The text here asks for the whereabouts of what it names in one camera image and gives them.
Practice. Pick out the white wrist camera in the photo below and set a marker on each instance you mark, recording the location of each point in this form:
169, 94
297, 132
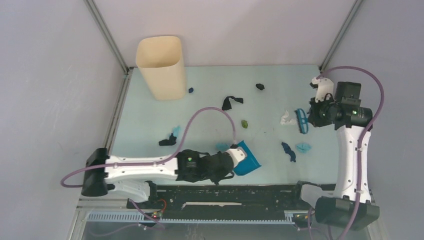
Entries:
237, 155
324, 89

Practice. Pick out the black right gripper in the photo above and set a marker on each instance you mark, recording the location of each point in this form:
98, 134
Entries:
314, 118

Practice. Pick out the blue hand brush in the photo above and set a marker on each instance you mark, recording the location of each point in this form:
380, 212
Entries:
302, 121

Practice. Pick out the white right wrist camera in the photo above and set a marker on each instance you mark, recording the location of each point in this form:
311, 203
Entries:
324, 89

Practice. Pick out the long black paper scrap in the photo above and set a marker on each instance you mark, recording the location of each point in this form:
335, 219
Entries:
226, 105

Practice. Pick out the left aluminium frame post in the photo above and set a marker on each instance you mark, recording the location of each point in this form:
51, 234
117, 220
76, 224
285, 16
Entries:
126, 76

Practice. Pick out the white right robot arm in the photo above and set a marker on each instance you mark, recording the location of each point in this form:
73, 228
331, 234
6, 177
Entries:
350, 204

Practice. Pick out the light blue paper scrap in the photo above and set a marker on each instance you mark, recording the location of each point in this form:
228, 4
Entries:
222, 147

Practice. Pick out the small black paper scrap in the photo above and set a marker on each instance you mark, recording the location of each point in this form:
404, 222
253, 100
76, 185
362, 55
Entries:
260, 86

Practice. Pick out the blue dustpan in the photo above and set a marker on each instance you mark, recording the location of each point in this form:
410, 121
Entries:
249, 164

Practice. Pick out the dark blue paper scrap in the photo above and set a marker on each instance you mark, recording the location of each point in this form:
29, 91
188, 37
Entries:
287, 149

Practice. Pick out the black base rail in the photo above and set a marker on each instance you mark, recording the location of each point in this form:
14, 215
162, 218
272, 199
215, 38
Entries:
225, 201

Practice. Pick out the white paper scrap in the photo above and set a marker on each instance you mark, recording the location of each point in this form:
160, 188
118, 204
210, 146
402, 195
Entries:
288, 119

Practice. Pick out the green paper scrap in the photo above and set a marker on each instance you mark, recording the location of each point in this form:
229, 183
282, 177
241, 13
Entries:
244, 124

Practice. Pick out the aluminium frame post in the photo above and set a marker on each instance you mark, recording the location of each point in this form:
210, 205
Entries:
355, 8
126, 76

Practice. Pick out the right aluminium frame post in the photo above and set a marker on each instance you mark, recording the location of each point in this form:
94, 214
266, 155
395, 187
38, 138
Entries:
355, 8

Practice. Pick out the black scrap left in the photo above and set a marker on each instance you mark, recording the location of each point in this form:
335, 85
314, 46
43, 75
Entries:
170, 141

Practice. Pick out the grey cable duct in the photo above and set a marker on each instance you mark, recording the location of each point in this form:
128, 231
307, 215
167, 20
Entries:
136, 217

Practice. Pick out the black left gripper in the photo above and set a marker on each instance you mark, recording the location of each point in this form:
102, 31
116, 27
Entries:
216, 180

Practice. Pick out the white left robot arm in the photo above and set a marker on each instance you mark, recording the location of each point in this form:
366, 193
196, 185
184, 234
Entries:
134, 178

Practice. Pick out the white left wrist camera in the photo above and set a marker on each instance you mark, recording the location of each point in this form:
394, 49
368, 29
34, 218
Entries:
237, 155

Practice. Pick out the light blue scrap left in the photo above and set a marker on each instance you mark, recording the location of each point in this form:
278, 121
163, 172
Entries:
176, 130

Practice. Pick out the beige waste bin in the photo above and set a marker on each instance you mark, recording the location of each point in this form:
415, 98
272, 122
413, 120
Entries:
161, 63

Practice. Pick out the light blue scrap right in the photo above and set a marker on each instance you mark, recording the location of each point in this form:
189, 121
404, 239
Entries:
303, 147

